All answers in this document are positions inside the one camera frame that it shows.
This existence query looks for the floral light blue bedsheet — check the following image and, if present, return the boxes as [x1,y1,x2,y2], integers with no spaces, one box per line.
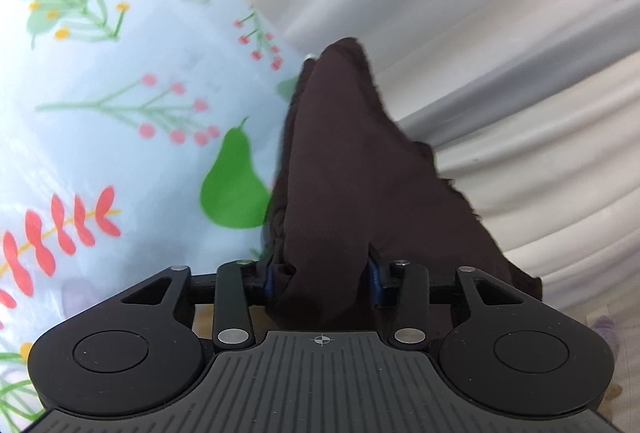
[0,0,312,420]

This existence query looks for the dark brown jacket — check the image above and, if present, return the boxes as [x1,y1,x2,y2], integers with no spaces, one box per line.
[260,37,544,333]

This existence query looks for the white curtain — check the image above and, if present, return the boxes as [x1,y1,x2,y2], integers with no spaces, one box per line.
[189,0,640,305]

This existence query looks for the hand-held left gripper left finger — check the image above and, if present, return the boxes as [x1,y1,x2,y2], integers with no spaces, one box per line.
[120,259,279,355]

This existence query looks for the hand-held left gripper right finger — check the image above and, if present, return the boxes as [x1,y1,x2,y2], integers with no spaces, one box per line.
[367,243,547,352]

